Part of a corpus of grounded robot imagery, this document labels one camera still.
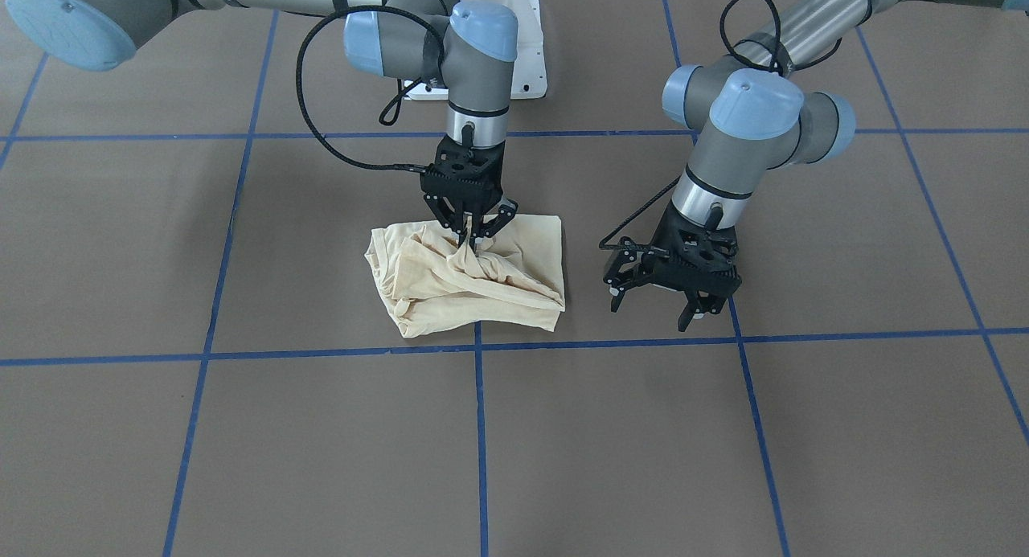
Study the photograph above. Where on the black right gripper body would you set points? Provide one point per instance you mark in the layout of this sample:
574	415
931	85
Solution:
504	212

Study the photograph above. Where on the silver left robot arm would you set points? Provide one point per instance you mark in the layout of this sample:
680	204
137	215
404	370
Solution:
750	119

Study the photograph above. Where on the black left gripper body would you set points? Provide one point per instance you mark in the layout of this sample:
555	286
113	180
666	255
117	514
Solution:
629	261

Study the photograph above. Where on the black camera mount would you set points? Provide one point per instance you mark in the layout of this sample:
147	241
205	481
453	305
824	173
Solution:
711	249
462	172

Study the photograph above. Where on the beige long-sleeve printed shirt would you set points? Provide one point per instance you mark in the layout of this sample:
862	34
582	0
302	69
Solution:
428	282

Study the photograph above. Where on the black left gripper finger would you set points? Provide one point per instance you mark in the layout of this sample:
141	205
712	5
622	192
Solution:
698	305
619	286

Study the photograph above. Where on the brown paper table cover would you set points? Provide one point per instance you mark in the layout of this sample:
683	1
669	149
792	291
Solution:
195	361

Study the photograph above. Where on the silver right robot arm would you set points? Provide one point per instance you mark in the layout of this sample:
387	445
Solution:
466	48

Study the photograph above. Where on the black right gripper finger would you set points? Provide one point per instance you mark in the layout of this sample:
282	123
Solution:
488	229
466	231

